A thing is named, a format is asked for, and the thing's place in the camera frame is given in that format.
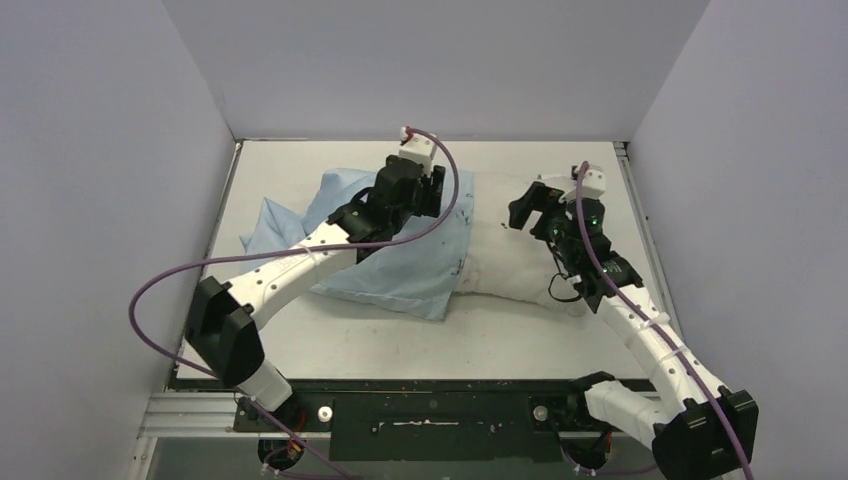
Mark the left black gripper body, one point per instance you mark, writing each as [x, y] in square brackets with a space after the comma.
[419, 205]

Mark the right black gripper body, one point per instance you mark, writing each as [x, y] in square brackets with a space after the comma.
[548, 206]

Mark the white pillow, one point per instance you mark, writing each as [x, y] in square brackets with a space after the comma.
[509, 263]

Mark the light blue pillowcase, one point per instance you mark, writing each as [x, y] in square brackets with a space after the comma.
[416, 278]

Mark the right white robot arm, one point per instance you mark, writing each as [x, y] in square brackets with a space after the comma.
[697, 428]

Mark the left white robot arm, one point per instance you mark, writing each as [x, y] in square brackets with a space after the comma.
[226, 317]

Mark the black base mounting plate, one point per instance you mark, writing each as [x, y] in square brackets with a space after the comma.
[442, 420]

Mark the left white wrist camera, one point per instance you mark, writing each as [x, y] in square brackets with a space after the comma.
[417, 148]

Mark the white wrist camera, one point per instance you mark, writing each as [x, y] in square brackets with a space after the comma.
[417, 148]
[593, 183]

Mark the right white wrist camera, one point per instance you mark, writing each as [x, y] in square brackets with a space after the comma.
[593, 183]

